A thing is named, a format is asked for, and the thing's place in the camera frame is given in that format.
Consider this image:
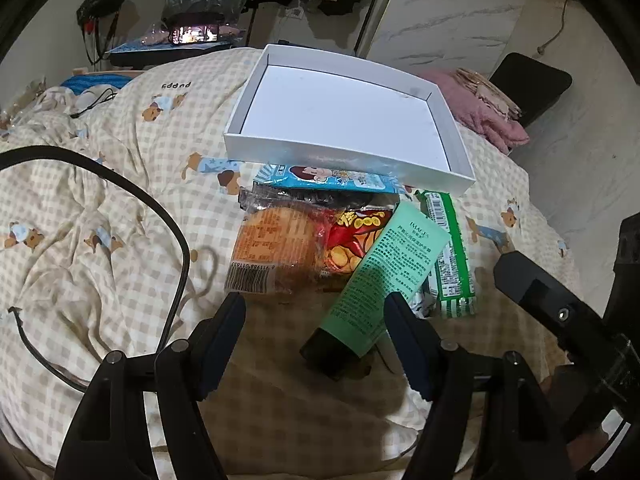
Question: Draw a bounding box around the thick black cable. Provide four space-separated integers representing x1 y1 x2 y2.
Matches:
0 146 192 393

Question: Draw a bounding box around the pink towel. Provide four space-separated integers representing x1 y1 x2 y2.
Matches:
417 70 530 153

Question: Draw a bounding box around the black chair seat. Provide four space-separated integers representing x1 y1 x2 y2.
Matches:
487 52 573 131

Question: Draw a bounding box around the white packet with black window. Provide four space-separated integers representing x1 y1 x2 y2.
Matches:
407 287 438 320

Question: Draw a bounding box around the phone with lit screen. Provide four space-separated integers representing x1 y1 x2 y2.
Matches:
170 24 222 44

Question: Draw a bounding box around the thin black cable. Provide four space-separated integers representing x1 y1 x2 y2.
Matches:
70 87 119 119

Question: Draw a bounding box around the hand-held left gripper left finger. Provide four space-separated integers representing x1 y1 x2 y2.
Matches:
52 291 247 480

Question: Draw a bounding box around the red yellow snack packet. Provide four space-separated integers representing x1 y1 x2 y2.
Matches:
315 200 401 277

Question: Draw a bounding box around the black hanging bag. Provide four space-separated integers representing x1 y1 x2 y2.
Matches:
76 0 131 22

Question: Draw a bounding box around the checked bear printed blanket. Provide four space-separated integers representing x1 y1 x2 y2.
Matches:
0 47 571 480

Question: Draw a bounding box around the brown floor cable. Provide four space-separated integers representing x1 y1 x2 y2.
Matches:
536 0 572 56

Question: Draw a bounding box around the green striped snack packet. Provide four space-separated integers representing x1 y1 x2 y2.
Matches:
415 190 477 318

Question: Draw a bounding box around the blue cartoon candy packet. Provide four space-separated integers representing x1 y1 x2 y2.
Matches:
254 162 408 196

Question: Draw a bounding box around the blue printed board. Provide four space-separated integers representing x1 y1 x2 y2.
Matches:
109 34 251 57

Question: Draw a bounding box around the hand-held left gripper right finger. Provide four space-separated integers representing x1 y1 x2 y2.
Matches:
385 291 576 480

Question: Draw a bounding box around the white shallow cardboard box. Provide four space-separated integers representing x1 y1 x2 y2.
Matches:
223 44 476 197

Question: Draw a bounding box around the round bread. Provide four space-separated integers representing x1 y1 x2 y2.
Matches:
225 195 346 297

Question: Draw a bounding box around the clear round zippered pouch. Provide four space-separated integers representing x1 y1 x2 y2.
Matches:
238 185 361 213

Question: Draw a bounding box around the beige frayed straw piece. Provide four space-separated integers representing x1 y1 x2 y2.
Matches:
456 66 523 121

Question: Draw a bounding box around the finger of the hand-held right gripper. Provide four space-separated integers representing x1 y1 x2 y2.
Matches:
493 251 606 356

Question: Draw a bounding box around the green cream tube black cap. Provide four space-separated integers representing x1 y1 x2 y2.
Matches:
300 201 451 380

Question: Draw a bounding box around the blue cloth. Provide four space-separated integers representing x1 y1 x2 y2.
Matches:
62 74 132 97

